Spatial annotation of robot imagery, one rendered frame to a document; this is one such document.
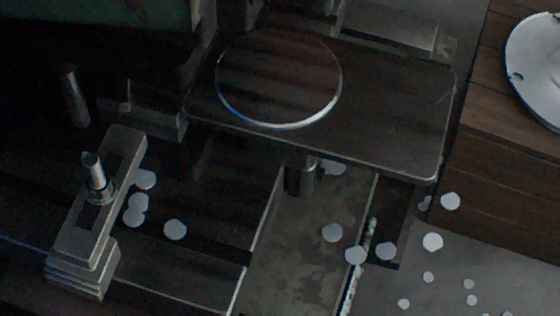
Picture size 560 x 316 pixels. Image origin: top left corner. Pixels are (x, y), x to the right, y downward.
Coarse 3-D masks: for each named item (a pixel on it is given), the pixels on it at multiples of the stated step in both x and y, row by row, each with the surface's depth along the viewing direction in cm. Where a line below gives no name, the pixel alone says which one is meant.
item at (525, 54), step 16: (544, 16) 142; (512, 32) 138; (528, 32) 139; (544, 32) 140; (512, 48) 137; (528, 48) 137; (544, 48) 137; (512, 64) 135; (528, 64) 135; (544, 64) 135; (512, 80) 133; (528, 80) 133; (544, 80) 133; (528, 96) 131; (544, 96) 131; (544, 112) 130
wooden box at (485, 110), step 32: (512, 0) 146; (544, 0) 147; (480, 32) 159; (480, 64) 137; (480, 96) 133; (512, 96) 134; (480, 128) 130; (512, 128) 130; (544, 128) 130; (448, 160) 140; (480, 160) 136; (512, 160) 132; (544, 160) 129; (448, 192) 148; (480, 192) 144; (512, 192) 140; (544, 192) 136; (448, 224) 157; (480, 224) 152; (512, 224) 148; (544, 224) 144; (544, 256) 153
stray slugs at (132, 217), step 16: (144, 176) 82; (144, 208) 80; (448, 208) 88; (128, 224) 79; (176, 224) 79; (336, 224) 86; (336, 240) 85; (432, 240) 85; (352, 256) 84; (384, 256) 84
